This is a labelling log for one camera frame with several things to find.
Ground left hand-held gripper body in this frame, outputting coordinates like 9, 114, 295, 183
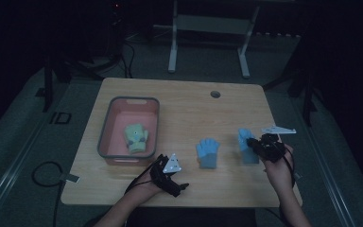
149, 153, 190, 199

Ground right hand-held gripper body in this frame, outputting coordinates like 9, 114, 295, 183
257, 125, 297, 164

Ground blue fuzzy glove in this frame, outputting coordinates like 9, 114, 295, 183
196, 137, 221, 169
237, 128, 261, 166

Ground green fuzzy glove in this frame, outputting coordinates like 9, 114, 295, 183
124, 123, 149, 154

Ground pink bin with grey rim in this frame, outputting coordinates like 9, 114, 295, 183
96, 96, 161, 166

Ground person's left hand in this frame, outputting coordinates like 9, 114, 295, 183
133, 171, 163, 197

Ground person's right hand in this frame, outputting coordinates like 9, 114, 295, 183
262, 143, 295, 191

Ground black metal stand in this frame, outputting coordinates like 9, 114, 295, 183
35, 55, 105, 114
263, 46, 320, 128

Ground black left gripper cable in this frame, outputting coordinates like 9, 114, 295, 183
124, 160, 160, 195

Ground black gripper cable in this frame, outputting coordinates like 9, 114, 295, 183
124, 160, 160, 195
282, 146, 298, 187

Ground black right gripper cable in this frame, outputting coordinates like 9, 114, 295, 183
282, 146, 298, 187

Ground black cables on floor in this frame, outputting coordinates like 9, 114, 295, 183
91, 37, 137, 79

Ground black floor bracket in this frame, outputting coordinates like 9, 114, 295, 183
49, 111, 73, 125

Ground black floor cable with plug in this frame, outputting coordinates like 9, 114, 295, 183
31, 161, 81, 227

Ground white metal table frame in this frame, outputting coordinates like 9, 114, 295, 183
167, 0, 261, 79

